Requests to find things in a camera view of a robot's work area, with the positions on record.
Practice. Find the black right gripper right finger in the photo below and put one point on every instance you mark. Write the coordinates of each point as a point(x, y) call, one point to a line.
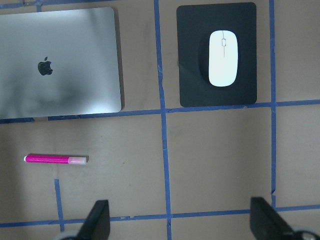
point(266, 224)

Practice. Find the pink marker pen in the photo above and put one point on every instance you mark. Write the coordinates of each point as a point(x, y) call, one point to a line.
point(55, 159)

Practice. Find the white computer mouse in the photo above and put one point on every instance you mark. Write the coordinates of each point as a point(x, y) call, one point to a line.
point(222, 58)

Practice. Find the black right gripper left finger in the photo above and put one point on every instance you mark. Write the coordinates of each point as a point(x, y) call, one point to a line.
point(97, 223)

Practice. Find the silver laptop notebook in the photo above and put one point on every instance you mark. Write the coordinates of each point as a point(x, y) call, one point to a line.
point(59, 63)

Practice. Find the black mousepad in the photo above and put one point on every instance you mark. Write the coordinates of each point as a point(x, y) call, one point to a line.
point(195, 23)

